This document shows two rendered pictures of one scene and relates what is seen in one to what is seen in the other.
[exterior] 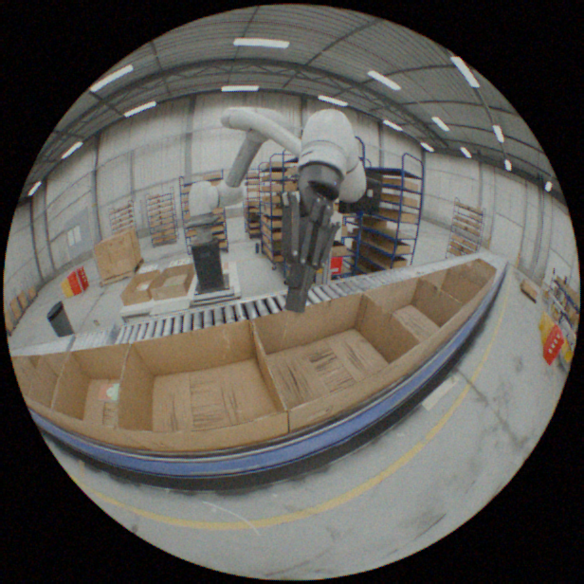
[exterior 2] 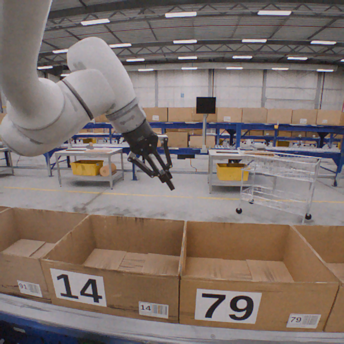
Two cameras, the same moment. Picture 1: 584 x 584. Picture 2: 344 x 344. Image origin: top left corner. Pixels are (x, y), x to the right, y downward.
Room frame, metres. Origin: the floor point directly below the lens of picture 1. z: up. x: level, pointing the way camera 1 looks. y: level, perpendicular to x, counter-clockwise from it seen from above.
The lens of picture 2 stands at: (0.77, 0.29, 1.42)
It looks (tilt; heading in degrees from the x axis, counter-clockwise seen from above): 15 degrees down; 209
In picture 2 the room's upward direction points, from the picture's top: straight up
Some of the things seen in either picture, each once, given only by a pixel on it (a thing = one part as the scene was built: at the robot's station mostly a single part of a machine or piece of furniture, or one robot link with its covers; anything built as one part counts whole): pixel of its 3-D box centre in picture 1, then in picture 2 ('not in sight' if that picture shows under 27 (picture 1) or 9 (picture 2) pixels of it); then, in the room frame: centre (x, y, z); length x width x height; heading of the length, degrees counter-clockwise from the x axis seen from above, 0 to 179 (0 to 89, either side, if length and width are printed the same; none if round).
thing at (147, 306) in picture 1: (179, 285); not in sight; (1.18, 0.90, 0.74); 1.00 x 0.58 x 0.03; 108
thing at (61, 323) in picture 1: (61, 324); not in sight; (0.70, 3.87, 0.32); 0.50 x 0.50 x 0.64
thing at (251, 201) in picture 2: not in sight; (275, 184); (-2.36, 0.31, 0.52); 1.07 x 0.56 x 1.03; 75
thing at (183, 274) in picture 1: (173, 280); not in sight; (1.14, 0.91, 0.80); 0.38 x 0.28 x 0.10; 16
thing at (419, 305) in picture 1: (414, 318); (27, 246); (0.50, -0.48, 0.97); 0.39 x 0.29 x 0.17; 112
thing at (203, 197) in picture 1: (201, 197); not in sight; (1.18, 0.57, 1.38); 0.18 x 0.16 x 0.22; 129
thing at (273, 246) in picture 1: (277, 209); not in sight; (3.52, 0.27, 0.98); 0.98 x 0.49 x 1.96; 20
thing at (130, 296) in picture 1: (141, 286); not in sight; (1.06, 1.23, 0.80); 0.38 x 0.28 x 0.10; 19
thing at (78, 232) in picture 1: (82, 254); not in sight; (2.29, 4.91, 1.02); 1.30 x 0.50 x 2.05; 100
